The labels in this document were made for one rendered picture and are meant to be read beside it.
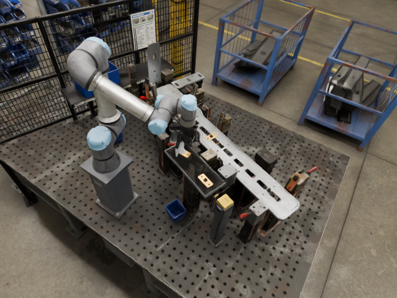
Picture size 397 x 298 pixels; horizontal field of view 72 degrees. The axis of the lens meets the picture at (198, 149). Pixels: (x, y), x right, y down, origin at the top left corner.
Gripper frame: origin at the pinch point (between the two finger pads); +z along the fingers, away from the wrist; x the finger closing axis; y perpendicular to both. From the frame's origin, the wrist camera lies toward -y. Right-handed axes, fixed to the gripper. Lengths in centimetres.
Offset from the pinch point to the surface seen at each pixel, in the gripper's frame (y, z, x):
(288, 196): 60, 20, 20
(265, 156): 38, 17, 38
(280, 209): 60, 20, 10
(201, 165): 13.1, 3.9, -1.6
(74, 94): -103, 17, 7
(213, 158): 12.8, 13.0, 13.7
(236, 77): -70, 104, 227
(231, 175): 28.9, 10.1, 6.7
